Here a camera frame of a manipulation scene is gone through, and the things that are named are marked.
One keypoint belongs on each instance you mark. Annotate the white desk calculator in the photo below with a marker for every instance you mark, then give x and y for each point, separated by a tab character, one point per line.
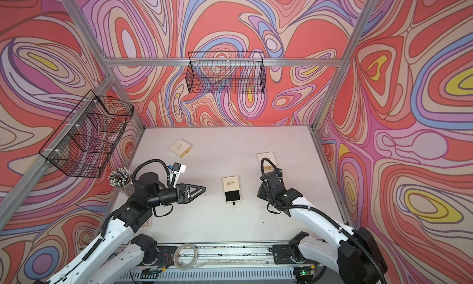
147	224

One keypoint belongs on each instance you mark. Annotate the black wire basket left wall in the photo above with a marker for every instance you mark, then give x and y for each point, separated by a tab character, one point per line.
90	139

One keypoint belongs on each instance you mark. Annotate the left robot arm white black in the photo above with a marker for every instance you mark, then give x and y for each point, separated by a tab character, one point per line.
118	246

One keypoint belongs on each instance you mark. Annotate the black wire basket wall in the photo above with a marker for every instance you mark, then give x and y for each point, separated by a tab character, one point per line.
221	72
90	139

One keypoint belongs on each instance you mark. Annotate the black wire basket back wall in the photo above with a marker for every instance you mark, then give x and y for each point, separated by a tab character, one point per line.
221	72

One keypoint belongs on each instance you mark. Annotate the cream jewelry box far left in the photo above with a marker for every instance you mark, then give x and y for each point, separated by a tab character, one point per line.
180	148

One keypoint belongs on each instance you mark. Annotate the small cream jewelry box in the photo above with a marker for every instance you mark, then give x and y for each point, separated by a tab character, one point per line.
231	187

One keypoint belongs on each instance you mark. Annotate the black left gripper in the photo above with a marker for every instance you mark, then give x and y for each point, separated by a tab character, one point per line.
184	193

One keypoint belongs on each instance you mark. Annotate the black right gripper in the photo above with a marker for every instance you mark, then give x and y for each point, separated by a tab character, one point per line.
262	194

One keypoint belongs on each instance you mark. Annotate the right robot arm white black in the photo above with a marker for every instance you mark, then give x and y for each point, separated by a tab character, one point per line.
352	253

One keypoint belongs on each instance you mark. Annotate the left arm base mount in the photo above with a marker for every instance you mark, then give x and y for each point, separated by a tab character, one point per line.
159	256

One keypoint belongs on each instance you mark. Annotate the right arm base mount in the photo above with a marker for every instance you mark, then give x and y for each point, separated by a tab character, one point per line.
289	253

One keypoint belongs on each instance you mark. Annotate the clear cup of pens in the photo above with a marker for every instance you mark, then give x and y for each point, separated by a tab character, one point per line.
121	180

